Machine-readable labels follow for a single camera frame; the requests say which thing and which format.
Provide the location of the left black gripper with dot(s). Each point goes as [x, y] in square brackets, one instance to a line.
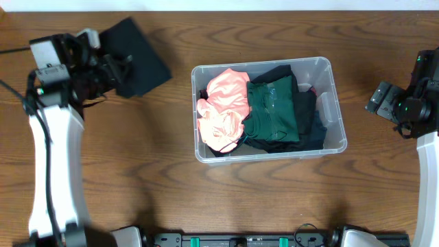
[112, 69]

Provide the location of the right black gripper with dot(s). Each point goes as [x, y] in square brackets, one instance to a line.
[389, 110]

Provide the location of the black garment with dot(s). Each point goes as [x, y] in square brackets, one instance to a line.
[145, 69]
[305, 107]

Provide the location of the dark navy garment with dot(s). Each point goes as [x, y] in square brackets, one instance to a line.
[317, 134]

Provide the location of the dark green taped garment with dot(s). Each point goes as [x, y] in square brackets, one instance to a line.
[272, 121]

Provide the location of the pink satin garment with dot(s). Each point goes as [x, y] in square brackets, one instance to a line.
[223, 111]

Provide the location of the red navy plaid shirt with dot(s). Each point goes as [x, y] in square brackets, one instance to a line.
[205, 95]

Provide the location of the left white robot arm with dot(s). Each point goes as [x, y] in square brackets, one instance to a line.
[59, 216]

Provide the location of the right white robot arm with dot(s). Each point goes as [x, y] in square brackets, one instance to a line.
[426, 135]

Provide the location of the clear plastic storage bin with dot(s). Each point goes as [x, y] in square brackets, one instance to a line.
[310, 72]

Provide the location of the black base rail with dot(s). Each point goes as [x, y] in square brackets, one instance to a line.
[306, 235]

